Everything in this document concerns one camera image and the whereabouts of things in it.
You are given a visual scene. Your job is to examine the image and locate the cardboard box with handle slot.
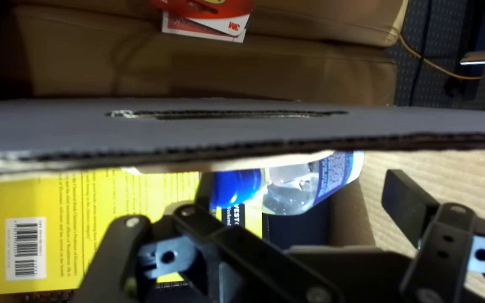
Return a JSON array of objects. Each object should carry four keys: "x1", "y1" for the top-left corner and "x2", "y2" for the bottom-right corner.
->
[{"x1": 0, "y1": 96, "x2": 485, "y2": 303}]

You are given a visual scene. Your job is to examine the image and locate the yellow book with barcode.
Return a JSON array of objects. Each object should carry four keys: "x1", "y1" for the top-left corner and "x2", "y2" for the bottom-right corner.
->
[{"x1": 0, "y1": 167, "x2": 267, "y2": 296}]

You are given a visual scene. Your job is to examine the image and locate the orange floor cable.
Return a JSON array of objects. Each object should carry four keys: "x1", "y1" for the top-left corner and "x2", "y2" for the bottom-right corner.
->
[{"x1": 391, "y1": 30, "x2": 484, "y2": 83}]

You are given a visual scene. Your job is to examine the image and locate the black table leg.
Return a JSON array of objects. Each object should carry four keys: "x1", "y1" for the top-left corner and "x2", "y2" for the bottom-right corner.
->
[{"x1": 444, "y1": 0, "x2": 485, "y2": 103}]

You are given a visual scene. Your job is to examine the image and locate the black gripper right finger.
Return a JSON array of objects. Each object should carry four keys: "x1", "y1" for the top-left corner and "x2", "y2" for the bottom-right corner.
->
[{"x1": 381, "y1": 167, "x2": 485, "y2": 303}]

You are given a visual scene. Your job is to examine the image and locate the clear bottle with blue label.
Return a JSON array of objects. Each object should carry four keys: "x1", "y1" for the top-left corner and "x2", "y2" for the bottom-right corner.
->
[{"x1": 208, "y1": 148, "x2": 368, "y2": 219}]

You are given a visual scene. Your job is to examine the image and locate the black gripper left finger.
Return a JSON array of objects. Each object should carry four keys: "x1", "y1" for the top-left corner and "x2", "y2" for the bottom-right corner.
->
[{"x1": 73, "y1": 167, "x2": 341, "y2": 303}]

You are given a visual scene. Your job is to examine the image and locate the red item with white tag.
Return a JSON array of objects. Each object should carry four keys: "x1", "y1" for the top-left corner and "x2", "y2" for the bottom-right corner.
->
[{"x1": 149, "y1": 0, "x2": 260, "y2": 46}]

